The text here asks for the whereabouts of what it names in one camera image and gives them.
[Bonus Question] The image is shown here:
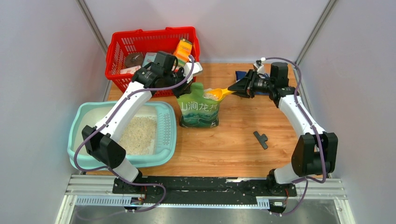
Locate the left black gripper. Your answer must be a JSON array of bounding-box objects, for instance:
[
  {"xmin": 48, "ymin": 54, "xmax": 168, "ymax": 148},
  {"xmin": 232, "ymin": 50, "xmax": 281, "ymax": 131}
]
[{"xmin": 162, "ymin": 66, "xmax": 193, "ymax": 98}]

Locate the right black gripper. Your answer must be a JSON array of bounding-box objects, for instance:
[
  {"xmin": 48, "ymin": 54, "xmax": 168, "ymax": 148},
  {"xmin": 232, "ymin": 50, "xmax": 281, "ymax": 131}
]
[{"xmin": 228, "ymin": 69, "xmax": 275, "ymax": 98}]

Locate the yellow plastic scoop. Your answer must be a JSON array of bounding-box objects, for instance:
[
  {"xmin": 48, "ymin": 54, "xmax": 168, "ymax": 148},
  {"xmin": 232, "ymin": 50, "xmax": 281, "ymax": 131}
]
[{"xmin": 203, "ymin": 88, "xmax": 234, "ymax": 101}]

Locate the green litter bag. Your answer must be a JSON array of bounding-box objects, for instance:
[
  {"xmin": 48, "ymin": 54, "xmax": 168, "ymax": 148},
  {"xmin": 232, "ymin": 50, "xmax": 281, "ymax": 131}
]
[{"xmin": 177, "ymin": 82, "xmax": 221, "ymax": 128}]

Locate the black bag clip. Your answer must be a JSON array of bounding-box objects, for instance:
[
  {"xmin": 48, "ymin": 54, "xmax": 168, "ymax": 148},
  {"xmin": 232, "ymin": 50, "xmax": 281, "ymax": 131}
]
[{"xmin": 253, "ymin": 131, "xmax": 268, "ymax": 150}]

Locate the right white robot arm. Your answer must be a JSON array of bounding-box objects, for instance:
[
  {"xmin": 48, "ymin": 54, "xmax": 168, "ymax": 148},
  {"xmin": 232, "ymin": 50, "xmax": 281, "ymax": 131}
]
[{"xmin": 228, "ymin": 62, "xmax": 338, "ymax": 196}]

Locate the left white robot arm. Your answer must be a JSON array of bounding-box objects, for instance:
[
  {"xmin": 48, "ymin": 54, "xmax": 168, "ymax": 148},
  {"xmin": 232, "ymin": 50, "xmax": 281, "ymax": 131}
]
[{"xmin": 76, "ymin": 51, "xmax": 195, "ymax": 194}]

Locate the teal small box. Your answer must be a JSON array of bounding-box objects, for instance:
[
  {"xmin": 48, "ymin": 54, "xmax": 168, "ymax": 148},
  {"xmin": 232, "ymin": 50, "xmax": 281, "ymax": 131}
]
[{"xmin": 142, "ymin": 52, "xmax": 157, "ymax": 67}]

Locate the brown round box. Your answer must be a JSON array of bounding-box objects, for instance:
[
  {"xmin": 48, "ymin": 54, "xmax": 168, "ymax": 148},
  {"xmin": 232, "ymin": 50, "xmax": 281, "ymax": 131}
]
[{"xmin": 124, "ymin": 53, "xmax": 144, "ymax": 68}]

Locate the teal plastic litter box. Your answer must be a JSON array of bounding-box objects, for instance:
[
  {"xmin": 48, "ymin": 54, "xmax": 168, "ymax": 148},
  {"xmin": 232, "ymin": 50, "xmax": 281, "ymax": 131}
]
[{"xmin": 67, "ymin": 101, "xmax": 177, "ymax": 168}]

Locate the beige cat litter pile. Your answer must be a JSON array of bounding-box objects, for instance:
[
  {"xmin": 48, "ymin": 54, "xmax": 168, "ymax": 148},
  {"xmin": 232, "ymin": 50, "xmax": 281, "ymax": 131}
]
[{"xmin": 119, "ymin": 116, "xmax": 157, "ymax": 156}]

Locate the blue white snack bag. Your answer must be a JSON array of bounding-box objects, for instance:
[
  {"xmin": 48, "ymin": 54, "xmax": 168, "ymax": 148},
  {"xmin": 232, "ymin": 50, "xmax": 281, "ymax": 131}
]
[{"xmin": 235, "ymin": 71, "xmax": 247, "ymax": 81}]

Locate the orange green sponge pack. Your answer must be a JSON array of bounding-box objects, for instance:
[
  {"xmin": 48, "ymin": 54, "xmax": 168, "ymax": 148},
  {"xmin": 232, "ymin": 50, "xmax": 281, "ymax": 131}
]
[{"xmin": 173, "ymin": 38, "xmax": 193, "ymax": 67}]

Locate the white pink sponge pack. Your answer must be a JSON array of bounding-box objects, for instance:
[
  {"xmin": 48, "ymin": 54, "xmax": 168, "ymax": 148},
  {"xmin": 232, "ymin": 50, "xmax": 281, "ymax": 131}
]
[{"xmin": 120, "ymin": 65, "xmax": 141, "ymax": 75}]

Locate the red plastic shopping basket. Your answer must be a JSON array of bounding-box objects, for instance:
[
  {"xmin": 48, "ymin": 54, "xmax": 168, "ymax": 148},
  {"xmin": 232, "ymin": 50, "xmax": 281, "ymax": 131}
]
[{"xmin": 105, "ymin": 27, "xmax": 200, "ymax": 92}]

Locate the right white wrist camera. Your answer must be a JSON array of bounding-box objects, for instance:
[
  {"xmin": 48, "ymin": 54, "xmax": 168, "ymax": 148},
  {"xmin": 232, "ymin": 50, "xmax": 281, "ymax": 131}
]
[{"xmin": 253, "ymin": 57, "xmax": 266, "ymax": 75}]

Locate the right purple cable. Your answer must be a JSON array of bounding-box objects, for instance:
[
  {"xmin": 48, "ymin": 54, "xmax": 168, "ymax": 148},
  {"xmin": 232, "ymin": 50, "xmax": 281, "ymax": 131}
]
[{"xmin": 263, "ymin": 57, "xmax": 328, "ymax": 217}]

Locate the purple cable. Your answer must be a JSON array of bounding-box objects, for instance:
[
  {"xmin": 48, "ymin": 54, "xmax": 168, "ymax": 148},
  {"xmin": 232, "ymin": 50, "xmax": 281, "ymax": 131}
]
[
  {"xmin": 263, "ymin": 57, "xmax": 328, "ymax": 217},
  {"xmin": 73, "ymin": 55, "xmax": 196, "ymax": 214}
]

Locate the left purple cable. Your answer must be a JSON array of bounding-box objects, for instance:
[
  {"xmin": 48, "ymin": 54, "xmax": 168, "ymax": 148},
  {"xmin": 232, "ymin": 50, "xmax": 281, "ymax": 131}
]
[{"xmin": 73, "ymin": 55, "xmax": 196, "ymax": 214}]

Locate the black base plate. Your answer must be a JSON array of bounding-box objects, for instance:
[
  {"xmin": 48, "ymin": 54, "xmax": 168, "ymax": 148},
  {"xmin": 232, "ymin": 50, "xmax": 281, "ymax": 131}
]
[{"xmin": 112, "ymin": 176, "xmax": 297, "ymax": 205}]

